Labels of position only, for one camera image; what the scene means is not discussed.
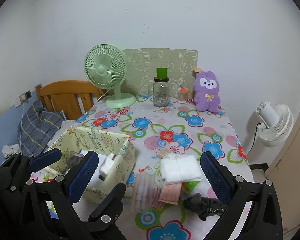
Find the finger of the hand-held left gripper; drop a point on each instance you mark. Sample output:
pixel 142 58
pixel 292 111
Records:
pixel 45 158

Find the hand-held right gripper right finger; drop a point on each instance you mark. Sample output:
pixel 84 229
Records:
pixel 215 177

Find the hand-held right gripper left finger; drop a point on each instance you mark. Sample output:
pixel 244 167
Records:
pixel 83 177

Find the green cartoon tissue pack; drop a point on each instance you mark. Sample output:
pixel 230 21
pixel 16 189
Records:
pixel 191 185

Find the grey soft item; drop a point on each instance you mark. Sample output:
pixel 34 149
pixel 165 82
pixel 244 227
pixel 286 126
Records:
pixel 74 161

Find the white tissue pack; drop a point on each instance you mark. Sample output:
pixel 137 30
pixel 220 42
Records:
pixel 107 166

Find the black plastic bag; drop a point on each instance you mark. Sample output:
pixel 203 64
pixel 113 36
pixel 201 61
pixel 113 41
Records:
pixel 205 205

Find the grey plaid pillow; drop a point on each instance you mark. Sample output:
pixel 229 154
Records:
pixel 40 125

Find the white crumpled cloth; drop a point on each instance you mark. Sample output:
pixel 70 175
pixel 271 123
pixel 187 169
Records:
pixel 11 150

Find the white folded gauze towel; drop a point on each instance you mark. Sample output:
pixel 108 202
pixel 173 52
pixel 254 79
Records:
pixel 180 167

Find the pink folded cloth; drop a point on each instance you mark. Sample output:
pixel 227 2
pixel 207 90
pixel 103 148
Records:
pixel 170 192

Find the small beige pouch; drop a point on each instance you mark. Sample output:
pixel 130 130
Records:
pixel 162 153

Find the pink comb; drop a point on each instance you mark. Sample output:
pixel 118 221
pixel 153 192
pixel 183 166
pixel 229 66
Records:
pixel 157 202

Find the wooden chair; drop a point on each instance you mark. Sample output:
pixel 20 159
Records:
pixel 65 95

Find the floral tablecloth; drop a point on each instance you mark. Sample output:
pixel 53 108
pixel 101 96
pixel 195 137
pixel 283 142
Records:
pixel 170 127

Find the beige cabinet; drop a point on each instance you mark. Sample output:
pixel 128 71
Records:
pixel 290 167

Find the white floor fan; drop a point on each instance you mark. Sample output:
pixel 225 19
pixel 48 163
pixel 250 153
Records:
pixel 272 122

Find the purple plush bunny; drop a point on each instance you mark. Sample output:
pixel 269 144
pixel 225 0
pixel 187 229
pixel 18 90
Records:
pixel 207 92

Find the cotton swab container orange lid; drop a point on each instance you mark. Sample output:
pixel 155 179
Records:
pixel 183 96

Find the glass jar with black lid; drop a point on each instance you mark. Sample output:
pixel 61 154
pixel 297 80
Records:
pixel 161 92

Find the green desk fan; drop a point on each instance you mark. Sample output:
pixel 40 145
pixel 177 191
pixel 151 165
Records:
pixel 105 70

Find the green patterned backing board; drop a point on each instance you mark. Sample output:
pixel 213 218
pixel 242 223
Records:
pixel 150 60

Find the wall socket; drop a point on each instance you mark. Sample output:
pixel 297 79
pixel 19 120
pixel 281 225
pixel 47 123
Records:
pixel 25 95

